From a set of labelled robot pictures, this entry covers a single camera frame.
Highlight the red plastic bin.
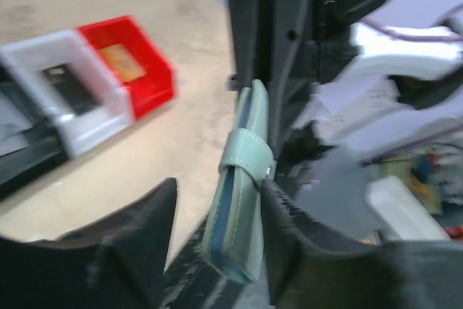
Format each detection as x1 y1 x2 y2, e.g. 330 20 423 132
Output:
77 15 177 119

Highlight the green card holder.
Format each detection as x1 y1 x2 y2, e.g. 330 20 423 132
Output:
201 80 276 284

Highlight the black plastic bin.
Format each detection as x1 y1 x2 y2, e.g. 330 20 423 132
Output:
1 69 69 200

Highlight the orange credit card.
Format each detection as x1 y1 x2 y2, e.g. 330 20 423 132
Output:
98 43 146 83

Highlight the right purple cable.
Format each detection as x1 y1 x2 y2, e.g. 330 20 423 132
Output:
361 4 463 46

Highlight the black credit card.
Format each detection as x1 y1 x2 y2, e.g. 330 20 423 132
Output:
42 64 98 116

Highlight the white plastic bin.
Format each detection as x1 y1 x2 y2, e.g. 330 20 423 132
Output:
1 30 135 158

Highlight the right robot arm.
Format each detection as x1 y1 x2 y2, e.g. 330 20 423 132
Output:
205 0 462 249

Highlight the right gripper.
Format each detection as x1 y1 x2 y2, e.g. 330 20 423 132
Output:
228 0 387 181

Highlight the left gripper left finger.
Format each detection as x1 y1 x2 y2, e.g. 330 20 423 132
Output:
1 178 177 308

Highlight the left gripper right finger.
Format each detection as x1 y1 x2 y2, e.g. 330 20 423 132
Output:
260 179 462 309

